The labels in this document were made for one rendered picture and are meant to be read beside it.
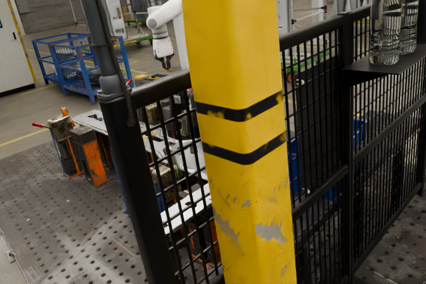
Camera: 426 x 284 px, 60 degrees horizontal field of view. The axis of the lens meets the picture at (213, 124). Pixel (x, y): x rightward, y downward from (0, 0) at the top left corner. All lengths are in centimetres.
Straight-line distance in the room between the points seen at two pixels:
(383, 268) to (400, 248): 12
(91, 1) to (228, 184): 31
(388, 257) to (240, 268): 88
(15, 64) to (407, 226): 779
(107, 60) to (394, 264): 120
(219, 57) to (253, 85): 6
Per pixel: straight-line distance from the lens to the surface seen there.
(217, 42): 47
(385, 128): 127
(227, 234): 63
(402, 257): 148
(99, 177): 209
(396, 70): 89
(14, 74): 850
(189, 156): 153
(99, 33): 47
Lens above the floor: 168
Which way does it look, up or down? 22 degrees down
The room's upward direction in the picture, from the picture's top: 9 degrees counter-clockwise
